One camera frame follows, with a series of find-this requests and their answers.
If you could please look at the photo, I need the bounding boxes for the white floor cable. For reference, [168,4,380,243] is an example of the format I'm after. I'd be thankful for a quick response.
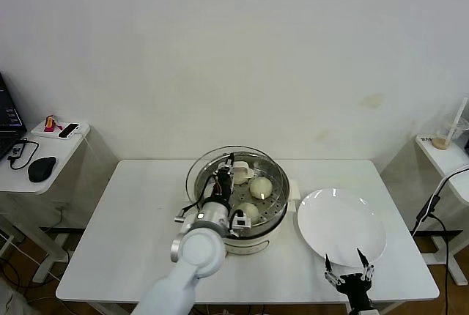
[0,232,65,283]

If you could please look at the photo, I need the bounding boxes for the flat white box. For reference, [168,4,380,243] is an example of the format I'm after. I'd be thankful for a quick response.
[31,120,91,141]

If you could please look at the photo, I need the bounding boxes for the round white plate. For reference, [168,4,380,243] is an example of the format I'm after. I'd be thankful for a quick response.
[296,188,388,267]

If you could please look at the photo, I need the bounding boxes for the round glass pot lid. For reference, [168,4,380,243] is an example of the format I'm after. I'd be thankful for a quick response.
[185,144,284,223]

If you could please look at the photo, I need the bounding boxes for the black laptop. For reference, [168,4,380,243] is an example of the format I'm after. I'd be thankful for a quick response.
[0,71,29,162]

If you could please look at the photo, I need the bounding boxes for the black cable with inline connector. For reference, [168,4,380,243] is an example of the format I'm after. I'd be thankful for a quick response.
[409,163,469,315]

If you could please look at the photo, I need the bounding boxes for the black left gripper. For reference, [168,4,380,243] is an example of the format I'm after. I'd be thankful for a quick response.
[210,152,238,203]

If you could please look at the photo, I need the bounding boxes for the white side desk with cup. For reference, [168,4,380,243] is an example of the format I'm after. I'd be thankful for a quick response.
[414,133,469,286]

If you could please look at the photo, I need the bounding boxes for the small black white device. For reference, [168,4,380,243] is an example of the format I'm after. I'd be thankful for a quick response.
[58,123,81,140]

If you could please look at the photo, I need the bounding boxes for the small red item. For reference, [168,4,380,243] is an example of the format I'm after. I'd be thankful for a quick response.
[43,114,62,133]

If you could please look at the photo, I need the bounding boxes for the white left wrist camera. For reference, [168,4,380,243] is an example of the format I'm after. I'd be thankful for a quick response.
[230,210,254,229]

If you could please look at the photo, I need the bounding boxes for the black computer mouse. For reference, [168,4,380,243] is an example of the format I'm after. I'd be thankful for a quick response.
[27,156,58,183]

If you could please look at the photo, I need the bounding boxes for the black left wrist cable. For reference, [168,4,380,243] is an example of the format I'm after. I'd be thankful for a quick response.
[180,173,221,214]

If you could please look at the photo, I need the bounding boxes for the stainless steel steamer basket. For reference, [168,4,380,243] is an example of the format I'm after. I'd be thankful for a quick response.
[193,152,289,234]

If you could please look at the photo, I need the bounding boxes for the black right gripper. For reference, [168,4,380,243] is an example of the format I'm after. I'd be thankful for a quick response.
[322,248,376,309]

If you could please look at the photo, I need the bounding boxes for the clear plastic drink cup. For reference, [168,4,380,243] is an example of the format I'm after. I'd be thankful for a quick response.
[431,115,469,151]

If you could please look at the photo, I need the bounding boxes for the black adapter with cable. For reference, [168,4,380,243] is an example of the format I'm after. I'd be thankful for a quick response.
[7,138,40,171]

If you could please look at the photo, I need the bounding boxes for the cream electric cooker pot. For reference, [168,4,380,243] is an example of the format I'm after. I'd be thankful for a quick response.
[185,179,301,258]

